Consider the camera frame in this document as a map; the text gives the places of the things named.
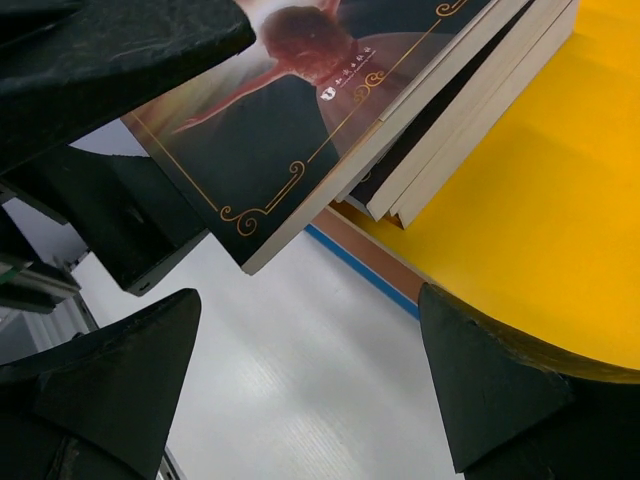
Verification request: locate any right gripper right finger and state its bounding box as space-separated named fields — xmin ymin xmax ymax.
xmin=418 ymin=283 xmax=639 ymax=479

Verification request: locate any Little Women floral book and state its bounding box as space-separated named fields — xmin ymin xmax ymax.
xmin=330 ymin=1 xmax=528 ymax=201

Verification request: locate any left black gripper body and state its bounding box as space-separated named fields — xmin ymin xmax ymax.
xmin=1 ymin=146 xmax=207 ymax=297

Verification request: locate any blue wooden bookshelf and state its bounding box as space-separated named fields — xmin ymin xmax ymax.
xmin=308 ymin=1 xmax=639 ymax=372

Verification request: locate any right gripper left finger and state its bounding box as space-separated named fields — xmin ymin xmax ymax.
xmin=1 ymin=289 xmax=201 ymax=479

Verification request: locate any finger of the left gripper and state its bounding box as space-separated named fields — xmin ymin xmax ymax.
xmin=1 ymin=1 xmax=256 ymax=172

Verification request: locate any Jane Eyre book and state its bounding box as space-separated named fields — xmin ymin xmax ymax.
xmin=397 ymin=0 xmax=581 ymax=231

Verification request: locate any Animal Farm book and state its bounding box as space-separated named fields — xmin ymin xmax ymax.
xmin=391 ymin=8 xmax=575 ymax=229

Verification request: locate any Three Days to See book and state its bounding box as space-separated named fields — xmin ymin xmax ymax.
xmin=123 ymin=0 xmax=520 ymax=274

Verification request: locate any A Tale of Two Cities book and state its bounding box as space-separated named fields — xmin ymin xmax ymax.
xmin=343 ymin=1 xmax=576 ymax=220

